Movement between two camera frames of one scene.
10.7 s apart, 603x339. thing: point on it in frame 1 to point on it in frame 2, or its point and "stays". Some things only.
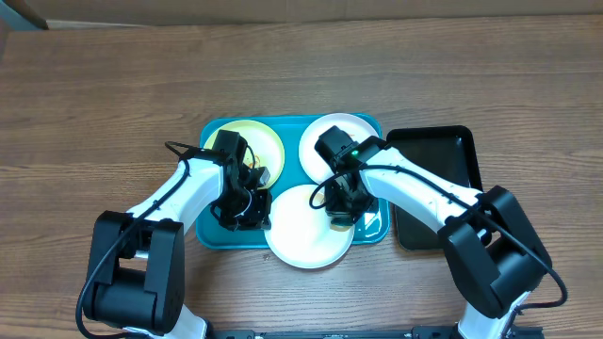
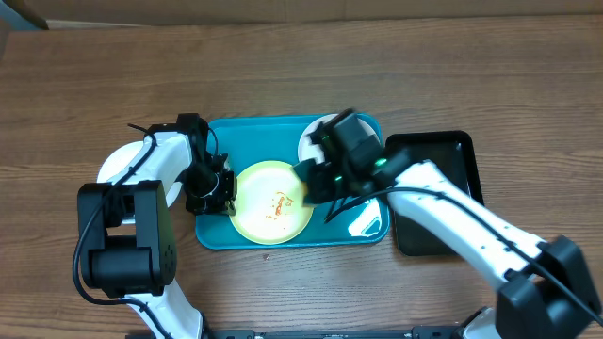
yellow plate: [261, 140] to [269, 207]
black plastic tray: [447, 152] stays
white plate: [302, 235] to [122, 158]
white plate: [313, 161] stays
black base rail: [449, 332] stays
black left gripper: [256, 220] to [221, 205]
